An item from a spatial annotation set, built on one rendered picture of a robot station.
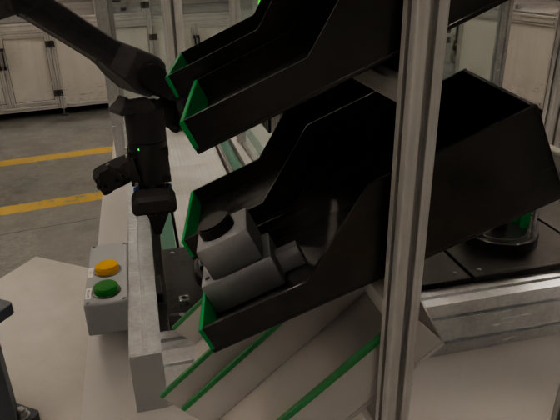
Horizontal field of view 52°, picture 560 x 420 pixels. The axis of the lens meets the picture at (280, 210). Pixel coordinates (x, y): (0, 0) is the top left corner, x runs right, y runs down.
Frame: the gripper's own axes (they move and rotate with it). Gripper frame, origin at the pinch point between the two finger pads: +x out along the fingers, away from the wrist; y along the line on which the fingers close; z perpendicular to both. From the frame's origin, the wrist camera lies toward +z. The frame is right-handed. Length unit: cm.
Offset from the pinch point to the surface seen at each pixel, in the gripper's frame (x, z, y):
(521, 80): 81, -359, -404
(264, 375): 3.7, -9.4, 36.6
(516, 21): 27, -354, -419
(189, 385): 6.3, -1.6, 33.1
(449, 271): 12.5, -47.1, 9.1
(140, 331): 13.5, 4.1, 11.3
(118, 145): 13, 9, -81
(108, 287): 12.4, 8.8, -0.6
